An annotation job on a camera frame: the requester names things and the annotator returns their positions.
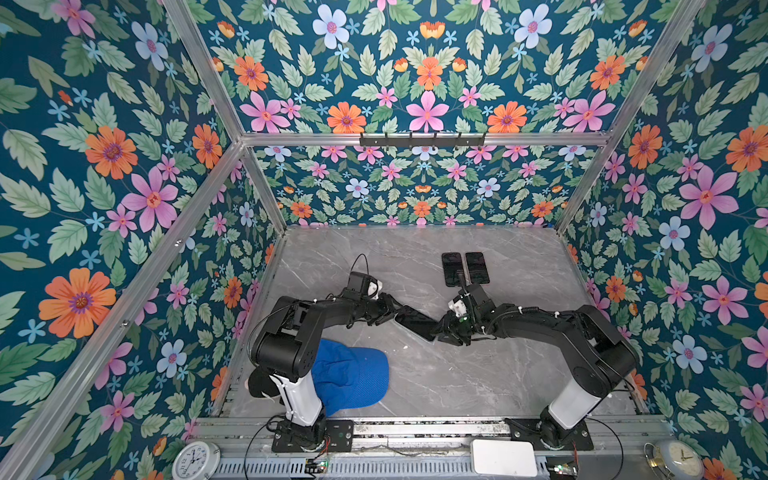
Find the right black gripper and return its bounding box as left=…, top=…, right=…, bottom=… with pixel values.
left=427, top=310, right=480, bottom=345

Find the blue-edged smartphone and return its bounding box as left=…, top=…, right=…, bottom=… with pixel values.
left=394, top=306, right=439, bottom=342

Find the pink-edged smartphone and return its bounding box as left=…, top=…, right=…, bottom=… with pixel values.
left=465, top=252, right=490, bottom=285

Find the silver-edged smartphone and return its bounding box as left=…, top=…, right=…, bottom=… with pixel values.
left=441, top=252, right=466, bottom=288

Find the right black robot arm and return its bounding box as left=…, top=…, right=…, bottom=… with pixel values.
left=432, top=285, right=639, bottom=450

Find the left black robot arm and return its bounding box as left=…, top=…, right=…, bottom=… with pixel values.
left=248, top=272, right=403, bottom=428

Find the blue baseball cap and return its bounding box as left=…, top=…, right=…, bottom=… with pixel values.
left=311, top=339, right=390, bottom=416

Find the white rectangular box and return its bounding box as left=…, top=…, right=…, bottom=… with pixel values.
left=470, top=439, right=538, bottom=479

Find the black plush toy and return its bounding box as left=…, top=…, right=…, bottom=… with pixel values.
left=245, top=367, right=280, bottom=399

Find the silver alarm clock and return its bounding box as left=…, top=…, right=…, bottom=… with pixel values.
left=643, top=439, right=705, bottom=480

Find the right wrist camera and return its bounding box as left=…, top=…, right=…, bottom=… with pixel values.
left=448, top=298, right=472, bottom=319

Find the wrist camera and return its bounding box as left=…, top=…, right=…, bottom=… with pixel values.
left=347, top=271, right=383, bottom=300
left=448, top=298, right=472, bottom=319

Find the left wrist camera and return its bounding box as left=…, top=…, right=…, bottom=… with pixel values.
left=347, top=271, right=383, bottom=300

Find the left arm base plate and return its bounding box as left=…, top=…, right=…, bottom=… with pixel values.
left=271, top=418, right=354, bottom=453

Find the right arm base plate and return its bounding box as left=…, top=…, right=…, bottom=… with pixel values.
left=503, top=417, right=594, bottom=451

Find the black hook rail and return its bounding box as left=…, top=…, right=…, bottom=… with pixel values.
left=358, top=132, right=486, bottom=149

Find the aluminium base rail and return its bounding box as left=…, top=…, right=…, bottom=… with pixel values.
left=194, top=415, right=673, bottom=479

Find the white wall clock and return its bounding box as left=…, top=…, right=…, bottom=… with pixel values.
left=171, top=441, right=221, bottom=480

